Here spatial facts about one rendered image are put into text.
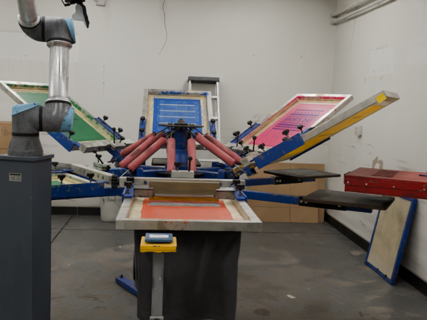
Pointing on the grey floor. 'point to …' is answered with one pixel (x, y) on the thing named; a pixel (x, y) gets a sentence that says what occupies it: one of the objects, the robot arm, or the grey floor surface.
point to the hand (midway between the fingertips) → (94, 15)
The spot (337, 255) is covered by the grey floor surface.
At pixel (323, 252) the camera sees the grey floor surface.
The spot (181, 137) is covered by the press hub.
